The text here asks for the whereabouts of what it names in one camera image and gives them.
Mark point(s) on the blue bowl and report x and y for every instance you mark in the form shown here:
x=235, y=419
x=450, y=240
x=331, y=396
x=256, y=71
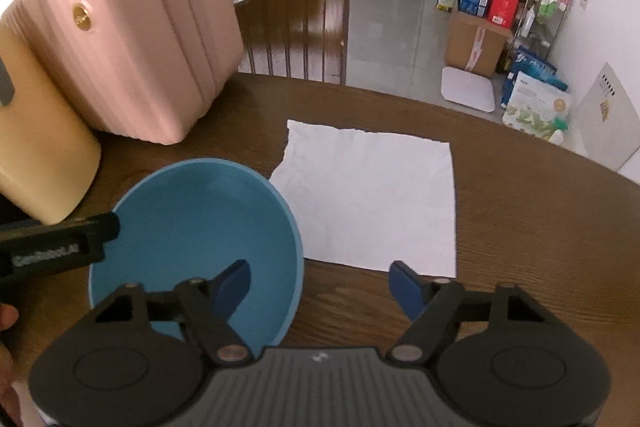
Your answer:
x=196, y=217

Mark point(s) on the pink suitcase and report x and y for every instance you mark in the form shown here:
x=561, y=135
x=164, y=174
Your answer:
x=147, y=69

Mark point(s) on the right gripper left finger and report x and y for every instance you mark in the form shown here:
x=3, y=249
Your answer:
x=207, y=306

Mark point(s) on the green white package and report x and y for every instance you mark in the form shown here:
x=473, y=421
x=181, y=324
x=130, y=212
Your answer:
x=538, y=108

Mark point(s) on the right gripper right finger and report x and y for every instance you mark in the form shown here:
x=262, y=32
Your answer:
x=431, y=307

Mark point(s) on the yellow thermos jug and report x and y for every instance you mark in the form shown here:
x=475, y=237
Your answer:
x=49, y=157

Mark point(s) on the white paper napkin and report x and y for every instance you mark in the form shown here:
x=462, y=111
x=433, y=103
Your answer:
x=366, y=199

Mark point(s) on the wire storage rack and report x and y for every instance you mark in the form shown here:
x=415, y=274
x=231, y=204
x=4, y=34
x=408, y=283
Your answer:
x=540, y=25

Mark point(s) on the person's left hand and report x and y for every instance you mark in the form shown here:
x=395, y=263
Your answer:
x=10, y=402

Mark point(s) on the white floor scale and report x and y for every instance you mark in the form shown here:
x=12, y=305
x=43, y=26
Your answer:
x=467, y=89

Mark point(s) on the cardboard box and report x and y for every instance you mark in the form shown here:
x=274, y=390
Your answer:
x=474, y=44

